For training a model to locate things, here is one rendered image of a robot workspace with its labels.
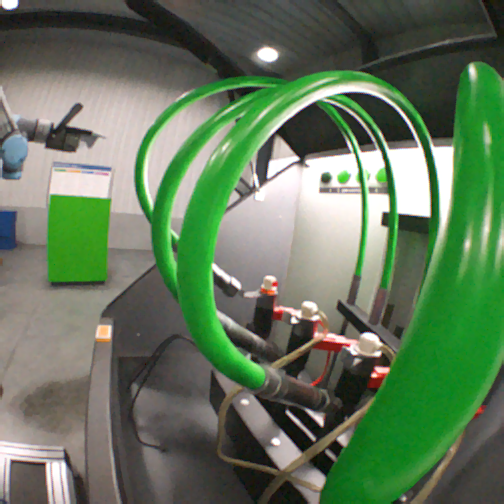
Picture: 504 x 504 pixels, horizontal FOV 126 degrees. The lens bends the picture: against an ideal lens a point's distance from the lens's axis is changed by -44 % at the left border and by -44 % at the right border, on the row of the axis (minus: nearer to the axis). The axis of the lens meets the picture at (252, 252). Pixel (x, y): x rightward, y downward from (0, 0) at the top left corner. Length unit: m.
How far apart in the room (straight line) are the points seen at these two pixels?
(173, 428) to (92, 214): 3.23
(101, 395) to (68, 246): 3.24
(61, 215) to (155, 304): 3.01
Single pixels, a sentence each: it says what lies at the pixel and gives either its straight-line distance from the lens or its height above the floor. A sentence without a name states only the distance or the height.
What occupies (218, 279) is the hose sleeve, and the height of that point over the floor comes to 1.16.
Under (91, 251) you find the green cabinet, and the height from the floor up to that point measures 0.53.
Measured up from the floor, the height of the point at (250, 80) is 1.40.
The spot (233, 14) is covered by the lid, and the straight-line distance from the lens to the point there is 0.62.
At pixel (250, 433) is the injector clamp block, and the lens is 0.32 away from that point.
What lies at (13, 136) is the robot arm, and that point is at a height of 1.37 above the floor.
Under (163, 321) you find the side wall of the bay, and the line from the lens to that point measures 0.63.
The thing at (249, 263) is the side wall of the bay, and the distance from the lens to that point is 0.65.
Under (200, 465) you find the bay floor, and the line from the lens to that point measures 0.45.
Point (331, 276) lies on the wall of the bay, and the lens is 0.59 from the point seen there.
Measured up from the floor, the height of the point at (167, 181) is 1.25.
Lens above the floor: 1.23
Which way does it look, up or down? 8 degrees down
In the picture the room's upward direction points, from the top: 8 degrees clockwise
